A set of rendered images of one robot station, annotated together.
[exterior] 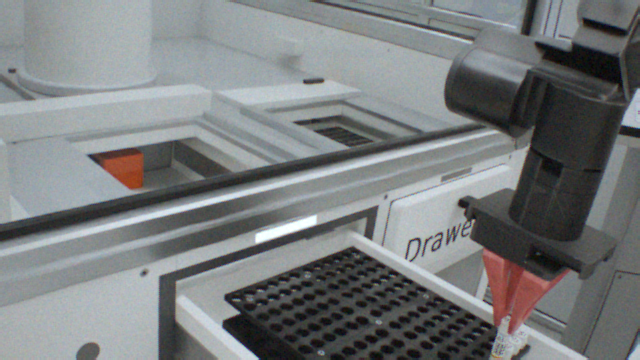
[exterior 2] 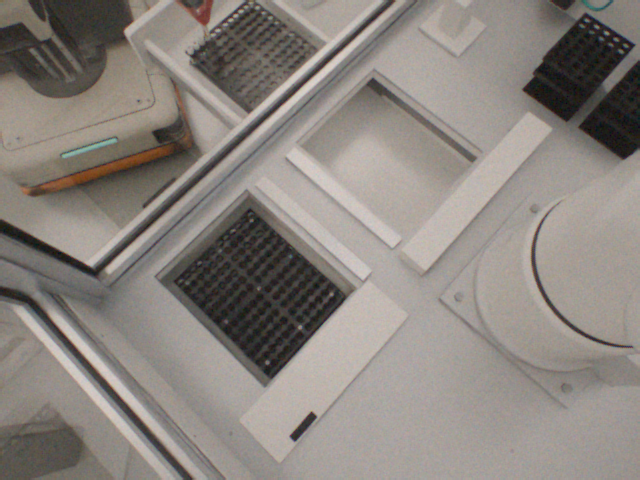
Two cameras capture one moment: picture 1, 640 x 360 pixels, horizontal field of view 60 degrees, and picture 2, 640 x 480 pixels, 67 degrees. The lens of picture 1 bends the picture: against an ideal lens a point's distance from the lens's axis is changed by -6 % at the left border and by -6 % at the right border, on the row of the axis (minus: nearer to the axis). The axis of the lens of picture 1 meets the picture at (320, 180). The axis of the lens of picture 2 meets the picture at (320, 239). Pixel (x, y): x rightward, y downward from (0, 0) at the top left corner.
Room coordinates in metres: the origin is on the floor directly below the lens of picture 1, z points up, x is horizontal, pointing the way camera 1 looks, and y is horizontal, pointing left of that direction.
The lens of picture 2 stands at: (1.05, 0.07, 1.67)
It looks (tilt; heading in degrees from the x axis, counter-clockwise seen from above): 73 degrees down; 183
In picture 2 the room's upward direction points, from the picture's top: 2 degrees counter-clockwise
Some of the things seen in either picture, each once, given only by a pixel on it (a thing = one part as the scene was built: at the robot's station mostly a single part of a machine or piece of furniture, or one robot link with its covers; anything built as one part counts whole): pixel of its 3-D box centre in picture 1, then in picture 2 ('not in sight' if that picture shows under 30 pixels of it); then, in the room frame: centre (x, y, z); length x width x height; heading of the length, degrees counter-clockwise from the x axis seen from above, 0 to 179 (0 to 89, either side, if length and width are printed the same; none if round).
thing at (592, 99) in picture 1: (570, 119); not in sight; (0.40, -0.17, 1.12); 0.07 x 0.06 x 0.07; 48
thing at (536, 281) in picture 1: (515, 276); not in sight; (0.40, -0.16, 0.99); 0.07 x 0.07 x 0.09; 48
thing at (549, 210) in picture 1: (552, 200); not in sight; (0.40, -0.17, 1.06); 0.10 x 0.07 x 0.07; 48
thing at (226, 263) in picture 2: not in sight; (261, 292); (0.89, -0.04, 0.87); 0.22 x 0.18 x 0.06; 48
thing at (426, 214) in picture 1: (452, 218); not in sight; (0.76, -0.19, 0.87); 0.29 x 0.02 x 0.11; 138
